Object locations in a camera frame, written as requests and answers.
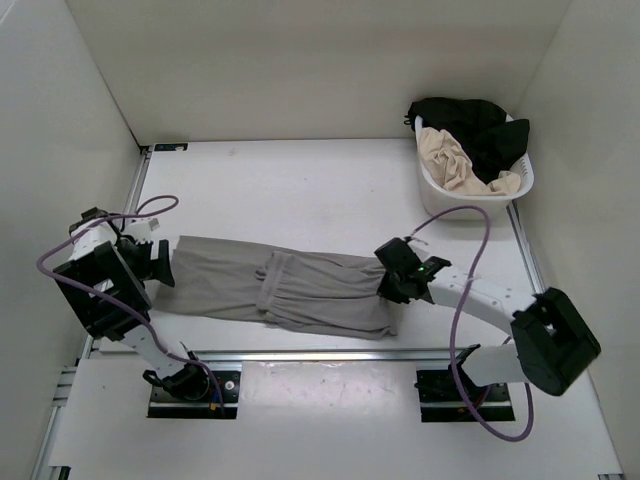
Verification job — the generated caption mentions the blue label sticker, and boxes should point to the blue label sticker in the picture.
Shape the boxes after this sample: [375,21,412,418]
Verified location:
[153,143,189,152]

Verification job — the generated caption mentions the aluminium front rail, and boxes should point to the aluminium front rail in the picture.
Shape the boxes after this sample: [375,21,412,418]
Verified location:
[89,348,571,363]

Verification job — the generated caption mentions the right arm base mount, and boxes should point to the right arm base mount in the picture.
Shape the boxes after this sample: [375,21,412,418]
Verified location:
[414,369,515,423]

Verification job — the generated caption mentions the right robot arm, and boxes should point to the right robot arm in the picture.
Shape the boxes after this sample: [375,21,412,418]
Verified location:
[375,238,601,400]

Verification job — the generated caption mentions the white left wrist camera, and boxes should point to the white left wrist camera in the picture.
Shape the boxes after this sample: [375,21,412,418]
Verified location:
[123,217,160,243]

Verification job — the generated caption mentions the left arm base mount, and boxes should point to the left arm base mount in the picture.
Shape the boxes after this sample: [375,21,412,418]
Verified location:
[142,363,241,420]

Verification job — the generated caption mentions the white laundry basket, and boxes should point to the white laundry basket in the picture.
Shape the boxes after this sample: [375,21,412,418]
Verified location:
[414,116,535,219]

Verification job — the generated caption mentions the beige garment in basket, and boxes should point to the beige garment in basket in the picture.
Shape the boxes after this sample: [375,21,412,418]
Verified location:
[418,127,522,196]

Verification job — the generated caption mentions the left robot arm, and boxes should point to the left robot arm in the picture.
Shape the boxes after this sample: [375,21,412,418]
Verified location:
[52,207,213,401]

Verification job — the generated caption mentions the black garment in basket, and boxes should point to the black garment in basket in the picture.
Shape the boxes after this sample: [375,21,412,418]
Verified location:
[405,97,531,183]

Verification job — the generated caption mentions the grey trousers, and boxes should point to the grey trousers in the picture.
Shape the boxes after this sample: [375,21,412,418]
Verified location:
[153,236,397,340]

